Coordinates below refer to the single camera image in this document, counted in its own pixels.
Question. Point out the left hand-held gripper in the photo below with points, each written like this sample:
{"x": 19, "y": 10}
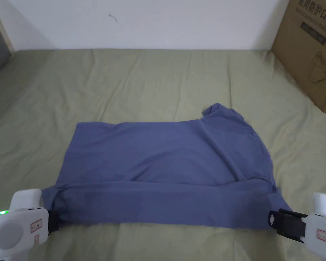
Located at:
{"x": 16, "y": 228}

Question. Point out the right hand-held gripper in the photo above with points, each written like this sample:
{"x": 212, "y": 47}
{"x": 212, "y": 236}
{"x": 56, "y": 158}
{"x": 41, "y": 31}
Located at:
{"x": 323, "y": 231}

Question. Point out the dark blue shirt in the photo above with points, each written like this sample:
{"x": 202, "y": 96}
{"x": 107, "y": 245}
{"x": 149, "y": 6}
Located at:
{"x": 165, "y": 163}

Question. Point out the brown cardboard carton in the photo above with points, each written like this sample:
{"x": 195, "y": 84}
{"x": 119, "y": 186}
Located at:
{"x": 309, "y": 40}

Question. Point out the bed with pale green sheet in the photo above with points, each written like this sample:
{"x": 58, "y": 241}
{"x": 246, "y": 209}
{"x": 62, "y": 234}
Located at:
{"x": 141, "y": 81}

